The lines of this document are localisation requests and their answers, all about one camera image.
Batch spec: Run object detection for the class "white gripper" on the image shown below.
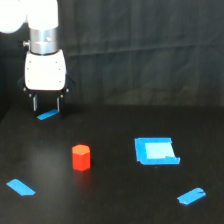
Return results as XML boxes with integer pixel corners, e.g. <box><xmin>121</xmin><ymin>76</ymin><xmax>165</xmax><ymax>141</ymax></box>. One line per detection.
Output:
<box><xmin>18</xmin><ymin>50</ymin><xmax>74</xmax><ymax>117</ymax></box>

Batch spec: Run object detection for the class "blue tape strip back left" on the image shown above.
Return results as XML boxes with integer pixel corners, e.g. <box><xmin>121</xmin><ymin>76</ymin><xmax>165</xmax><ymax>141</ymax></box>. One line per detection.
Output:
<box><xmin>37</xmin><ymin>109</ymin><xmax>59</xmax><ymax>120</ymax></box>

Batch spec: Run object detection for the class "red hexagonal block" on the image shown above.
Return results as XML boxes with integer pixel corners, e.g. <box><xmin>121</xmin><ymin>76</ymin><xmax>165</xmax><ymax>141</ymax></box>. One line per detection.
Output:
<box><xmin>72</xmin><ymin>144</ymin><xmax>91</xmax><ymax>171</ymax></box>

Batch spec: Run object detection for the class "blue tape strip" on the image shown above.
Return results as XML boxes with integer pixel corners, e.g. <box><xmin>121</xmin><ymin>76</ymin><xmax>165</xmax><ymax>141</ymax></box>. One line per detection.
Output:
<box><xmin>7</xmin><ymin>179</ymin><xmax>35</xmax><ymax>196</ymax></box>
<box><xmin>37</xmin><ymin>109</ymin><xmax>59</xmax><ymax>120</ymax></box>
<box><xmin>177</xmin><ymin>188</ymin><xmax>206</xmax><ymax>205</ymax></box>

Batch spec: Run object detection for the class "blue tape strip front left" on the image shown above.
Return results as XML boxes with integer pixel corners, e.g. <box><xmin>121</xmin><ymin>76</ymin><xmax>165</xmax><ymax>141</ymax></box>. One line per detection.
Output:
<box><xmin>7</xmin><ymin>179</ymin><xmax>35</xmax><ymax>196</ymax></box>

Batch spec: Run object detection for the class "blue tape square marker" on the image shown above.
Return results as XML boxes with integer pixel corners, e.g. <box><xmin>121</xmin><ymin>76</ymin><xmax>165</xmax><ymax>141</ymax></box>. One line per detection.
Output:
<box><xmin>134</xmin><ymin>137</ymin><xmax>180</xmax><ymax>165</ymax></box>

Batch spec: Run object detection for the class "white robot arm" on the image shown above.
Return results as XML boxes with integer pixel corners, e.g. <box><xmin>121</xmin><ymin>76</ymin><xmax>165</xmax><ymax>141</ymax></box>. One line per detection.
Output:
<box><xmin>0</xmin><ymin>0</ymin><xmax>74</xmax><ymax>114</ymax></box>

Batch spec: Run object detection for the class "blue tape strip front right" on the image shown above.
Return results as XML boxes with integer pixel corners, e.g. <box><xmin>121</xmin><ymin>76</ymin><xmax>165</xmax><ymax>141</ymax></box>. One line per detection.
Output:
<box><xmin>177</xmin><ymin>188</ymin><xmax>206</xmax><ymax>205</ymax></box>

